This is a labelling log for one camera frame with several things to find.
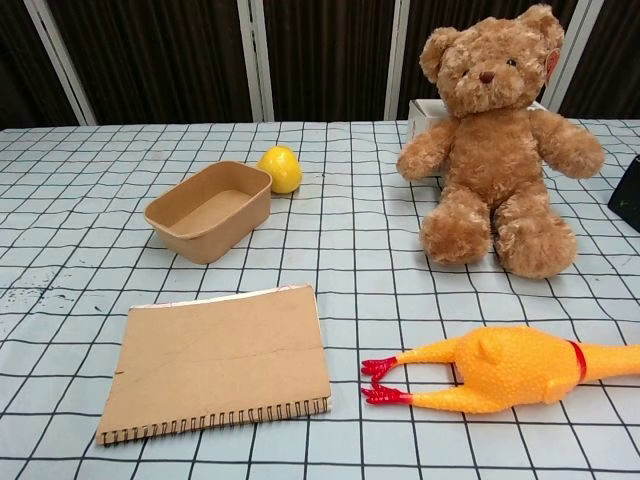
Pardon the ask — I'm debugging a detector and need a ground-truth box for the white cardboard box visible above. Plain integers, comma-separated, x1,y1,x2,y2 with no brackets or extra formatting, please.
407,98,549,178

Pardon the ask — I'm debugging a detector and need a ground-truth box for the yellow rubber chicken toy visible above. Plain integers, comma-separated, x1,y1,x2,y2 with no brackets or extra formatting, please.
360,324,640,416

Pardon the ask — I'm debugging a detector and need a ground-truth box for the brown paper food tray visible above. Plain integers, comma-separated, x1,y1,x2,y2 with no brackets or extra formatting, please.
144,160,273,266

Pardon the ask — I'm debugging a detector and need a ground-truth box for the checked grid tablecloth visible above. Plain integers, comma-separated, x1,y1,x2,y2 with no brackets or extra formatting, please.
0,118,640,480

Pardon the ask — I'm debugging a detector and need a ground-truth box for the black box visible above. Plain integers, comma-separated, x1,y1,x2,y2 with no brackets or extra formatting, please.
607,155,640,226

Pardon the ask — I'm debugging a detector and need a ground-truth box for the brown spiral notebook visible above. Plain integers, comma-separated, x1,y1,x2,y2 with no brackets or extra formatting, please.
95,284,334,448

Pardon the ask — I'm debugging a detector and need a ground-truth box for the white partition post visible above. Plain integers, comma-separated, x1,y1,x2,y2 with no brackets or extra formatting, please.
542,0,594,112
384,0,412,121
23,0,98,126
236,0,275,122

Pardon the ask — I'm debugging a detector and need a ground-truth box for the brown plush teddy bear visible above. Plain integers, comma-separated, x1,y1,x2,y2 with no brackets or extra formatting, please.
396,3,607,280

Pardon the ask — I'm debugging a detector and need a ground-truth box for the yellow lemon toy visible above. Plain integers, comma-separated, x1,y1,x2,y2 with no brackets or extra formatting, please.
256,145,304,195

